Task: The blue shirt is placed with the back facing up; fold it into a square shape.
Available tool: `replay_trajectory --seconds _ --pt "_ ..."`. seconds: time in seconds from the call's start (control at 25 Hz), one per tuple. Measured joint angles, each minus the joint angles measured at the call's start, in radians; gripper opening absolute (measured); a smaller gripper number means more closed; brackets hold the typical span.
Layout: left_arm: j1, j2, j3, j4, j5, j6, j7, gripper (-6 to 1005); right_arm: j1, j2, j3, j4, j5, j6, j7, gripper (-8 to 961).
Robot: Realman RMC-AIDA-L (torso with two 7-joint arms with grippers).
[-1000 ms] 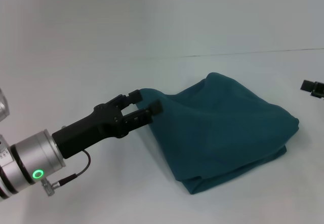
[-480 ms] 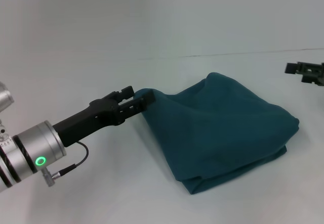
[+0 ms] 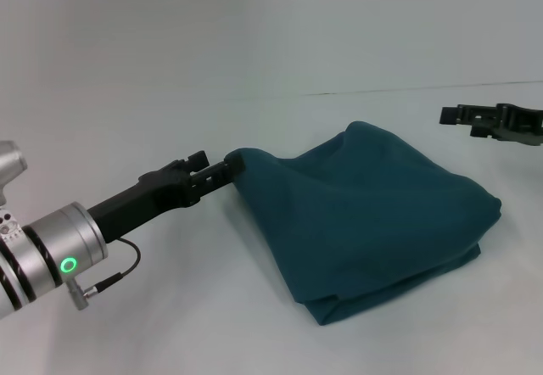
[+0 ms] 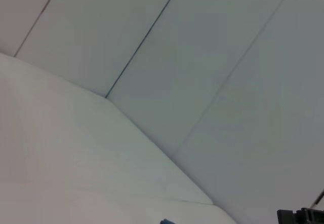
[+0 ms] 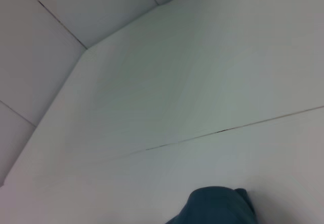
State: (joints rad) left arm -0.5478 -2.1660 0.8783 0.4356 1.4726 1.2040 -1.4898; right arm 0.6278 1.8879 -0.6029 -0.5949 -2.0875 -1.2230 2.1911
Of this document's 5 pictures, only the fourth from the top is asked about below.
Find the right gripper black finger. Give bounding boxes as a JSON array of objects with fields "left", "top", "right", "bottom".
[{"left": 276, "top": 207, "right": 324, "bottom": 224}]

